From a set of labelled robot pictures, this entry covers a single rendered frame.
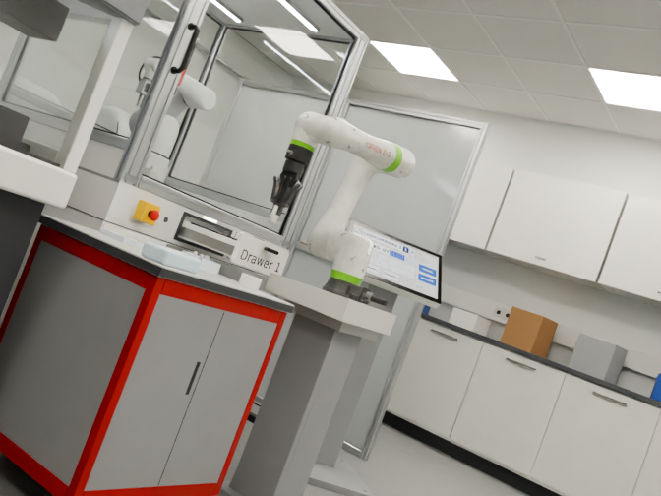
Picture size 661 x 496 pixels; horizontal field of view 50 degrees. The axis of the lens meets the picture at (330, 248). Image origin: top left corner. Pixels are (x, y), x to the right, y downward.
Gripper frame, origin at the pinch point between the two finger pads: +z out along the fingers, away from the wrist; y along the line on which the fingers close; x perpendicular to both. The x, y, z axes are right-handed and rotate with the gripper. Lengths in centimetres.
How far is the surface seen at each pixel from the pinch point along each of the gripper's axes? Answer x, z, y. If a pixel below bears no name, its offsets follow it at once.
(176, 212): -14.7, 12.1, -32.4
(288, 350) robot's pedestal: 23, 45, 12
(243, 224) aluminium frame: 22.9, 6.6, -32.9
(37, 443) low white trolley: -67, 86, 7
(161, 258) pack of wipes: -66, 26, 24
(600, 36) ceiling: 201, -178, 16
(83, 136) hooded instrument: -79, 3, -9
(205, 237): -9.5, 17.1, -19.1
